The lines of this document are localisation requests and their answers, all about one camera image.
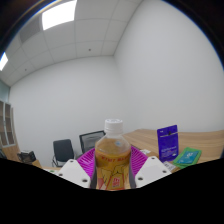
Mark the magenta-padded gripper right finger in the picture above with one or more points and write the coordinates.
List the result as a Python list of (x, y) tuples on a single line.
[(139, 161)]

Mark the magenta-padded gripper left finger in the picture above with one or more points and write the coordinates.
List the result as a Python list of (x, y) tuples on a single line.
[(86, 162)]

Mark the yellow-labelled tea bottle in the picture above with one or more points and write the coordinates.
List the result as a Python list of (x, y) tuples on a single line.
[(112, 160)]

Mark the white paper with circle print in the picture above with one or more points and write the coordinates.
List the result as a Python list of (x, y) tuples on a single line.
[(145, 151)]

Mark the wooden side desk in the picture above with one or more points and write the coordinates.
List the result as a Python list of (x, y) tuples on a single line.
[(143, 140)]

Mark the black mesh-back office chair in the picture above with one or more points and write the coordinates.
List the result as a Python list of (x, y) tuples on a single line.
[(91, 140)]

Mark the black solid-back office chair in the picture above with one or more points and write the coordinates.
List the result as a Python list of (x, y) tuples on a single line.
[(63, 150)]

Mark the purple standing pouch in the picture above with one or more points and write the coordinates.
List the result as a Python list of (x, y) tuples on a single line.
[(168, 143)]

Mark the green flat packet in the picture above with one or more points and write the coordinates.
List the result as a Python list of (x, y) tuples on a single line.
[(187, 157)]

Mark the small rectangular ceiling light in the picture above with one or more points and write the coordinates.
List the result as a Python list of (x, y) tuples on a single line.
[(3, 61)]

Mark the grey ceiling air vent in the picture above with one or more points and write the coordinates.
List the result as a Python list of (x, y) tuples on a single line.
[(30, 29)]

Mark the large rectangular ceiling light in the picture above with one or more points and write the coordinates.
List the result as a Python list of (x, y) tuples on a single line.
[(59, 14)]

